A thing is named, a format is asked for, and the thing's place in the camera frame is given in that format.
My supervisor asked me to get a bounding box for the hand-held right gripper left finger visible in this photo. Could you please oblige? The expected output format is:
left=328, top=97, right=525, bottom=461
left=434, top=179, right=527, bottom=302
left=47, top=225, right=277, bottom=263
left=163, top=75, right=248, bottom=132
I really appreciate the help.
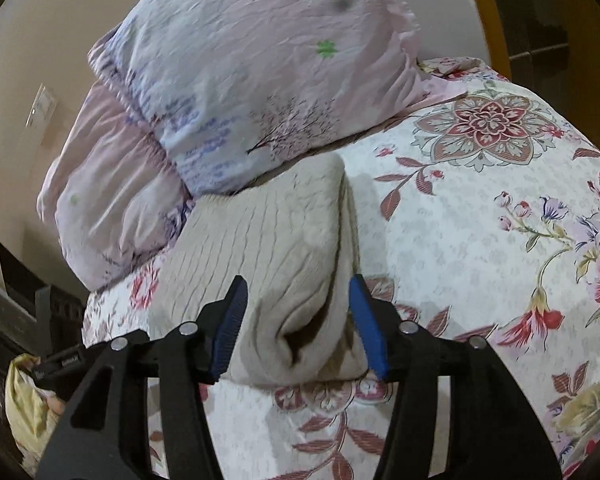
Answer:
left=37, top=275, right=249, bottom=480

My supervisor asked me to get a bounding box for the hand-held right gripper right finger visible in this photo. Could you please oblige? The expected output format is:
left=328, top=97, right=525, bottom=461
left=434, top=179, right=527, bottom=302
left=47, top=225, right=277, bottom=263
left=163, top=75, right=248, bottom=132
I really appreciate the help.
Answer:
left=348, top=274, right=565, bottom=480

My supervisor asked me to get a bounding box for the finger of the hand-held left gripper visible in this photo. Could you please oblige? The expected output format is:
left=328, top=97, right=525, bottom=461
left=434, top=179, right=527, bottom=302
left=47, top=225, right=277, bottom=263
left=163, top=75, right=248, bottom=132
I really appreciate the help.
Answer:
left=34, top=285, right=52, bottom=358

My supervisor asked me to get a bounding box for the beige cable-knit sweater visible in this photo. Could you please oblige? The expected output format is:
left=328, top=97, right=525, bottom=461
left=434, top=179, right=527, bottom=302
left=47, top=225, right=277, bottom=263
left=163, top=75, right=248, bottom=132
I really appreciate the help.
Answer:
left=147, top=152, right=371, bottom=387

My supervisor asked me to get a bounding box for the dark wooden furniture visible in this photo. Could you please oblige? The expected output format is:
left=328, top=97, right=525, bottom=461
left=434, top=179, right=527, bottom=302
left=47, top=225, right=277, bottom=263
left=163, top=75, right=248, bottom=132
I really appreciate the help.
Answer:
left=0, top=240, right=88, bottom=461

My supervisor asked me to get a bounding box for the yellow cloth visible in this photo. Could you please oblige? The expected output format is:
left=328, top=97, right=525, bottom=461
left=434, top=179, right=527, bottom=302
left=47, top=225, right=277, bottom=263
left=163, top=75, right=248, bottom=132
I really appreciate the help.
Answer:
left=4, top=354, right=61, bottom=463

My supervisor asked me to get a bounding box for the floral bed sheet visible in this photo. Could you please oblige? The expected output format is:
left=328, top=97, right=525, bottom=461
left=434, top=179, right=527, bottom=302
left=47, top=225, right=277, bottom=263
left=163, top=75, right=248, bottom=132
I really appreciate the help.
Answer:
left=80, top=56, right=600, bottom=480

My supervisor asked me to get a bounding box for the pink pillow with lavender print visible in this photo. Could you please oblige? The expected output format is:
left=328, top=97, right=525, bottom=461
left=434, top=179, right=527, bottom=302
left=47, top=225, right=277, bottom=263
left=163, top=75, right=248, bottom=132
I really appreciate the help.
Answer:
left=36, top=82, right=197, bottom=292

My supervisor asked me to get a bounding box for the pink pillow with tree print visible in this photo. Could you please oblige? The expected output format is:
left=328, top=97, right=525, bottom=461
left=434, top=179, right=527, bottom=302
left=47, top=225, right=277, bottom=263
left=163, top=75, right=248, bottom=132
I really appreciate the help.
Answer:
left=87, top=0, right=427, bottom=197

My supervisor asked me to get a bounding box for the white wall switch plate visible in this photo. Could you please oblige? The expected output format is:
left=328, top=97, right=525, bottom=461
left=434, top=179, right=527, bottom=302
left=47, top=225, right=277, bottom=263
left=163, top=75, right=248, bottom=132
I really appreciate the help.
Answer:
left=26, top=83, right=59, bottom=129

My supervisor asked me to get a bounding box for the wooden door frame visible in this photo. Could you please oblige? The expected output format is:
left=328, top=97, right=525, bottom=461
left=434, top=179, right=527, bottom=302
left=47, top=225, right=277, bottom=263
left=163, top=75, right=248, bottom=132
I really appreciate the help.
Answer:
left=455, top=0, right=600, bottom=161

